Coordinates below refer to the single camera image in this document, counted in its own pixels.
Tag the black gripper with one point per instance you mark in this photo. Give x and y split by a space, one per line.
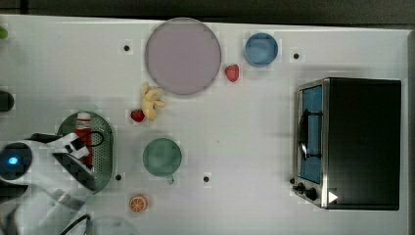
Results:
77 170

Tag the green marker object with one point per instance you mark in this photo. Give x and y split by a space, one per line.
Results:
3 33

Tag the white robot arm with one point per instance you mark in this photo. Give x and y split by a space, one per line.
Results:
58 185

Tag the small red plush strawberry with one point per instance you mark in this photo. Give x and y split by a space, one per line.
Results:
137 115

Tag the large purple plate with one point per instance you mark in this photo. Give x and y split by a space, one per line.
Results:
183 56

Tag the pink plush strawberry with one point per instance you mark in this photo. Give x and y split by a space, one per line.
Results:
232 72

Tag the red plush ketchup bottle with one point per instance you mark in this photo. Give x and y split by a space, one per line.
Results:
83 129

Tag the black toaster oven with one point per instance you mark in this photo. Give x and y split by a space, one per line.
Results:
348 143

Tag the plush orange slice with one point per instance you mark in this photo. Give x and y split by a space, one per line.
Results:
138 203

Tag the green mug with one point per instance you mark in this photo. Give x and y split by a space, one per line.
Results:
162 157

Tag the blue cup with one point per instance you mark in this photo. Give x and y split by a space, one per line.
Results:
261 50

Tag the green oval strainer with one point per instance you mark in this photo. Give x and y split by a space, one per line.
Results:
103 151

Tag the yellow peeled plush banana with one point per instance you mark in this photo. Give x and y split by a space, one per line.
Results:
151 100

